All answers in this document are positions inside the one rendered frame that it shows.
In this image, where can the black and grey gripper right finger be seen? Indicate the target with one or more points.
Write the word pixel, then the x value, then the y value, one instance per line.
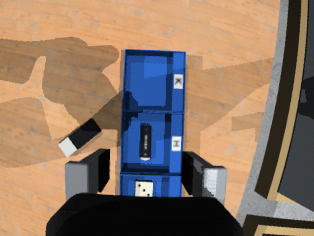
pixel 202 179

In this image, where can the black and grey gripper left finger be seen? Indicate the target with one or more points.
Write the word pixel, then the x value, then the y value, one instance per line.
pixel 89 175

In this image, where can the white domino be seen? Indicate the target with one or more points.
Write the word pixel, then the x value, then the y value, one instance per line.
pixel 144 188

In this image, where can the black and white eraser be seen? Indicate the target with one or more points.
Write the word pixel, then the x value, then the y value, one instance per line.
pixel 80 137

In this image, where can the blue rack of bins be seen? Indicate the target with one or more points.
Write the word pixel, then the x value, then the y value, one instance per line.
pixel 153 82

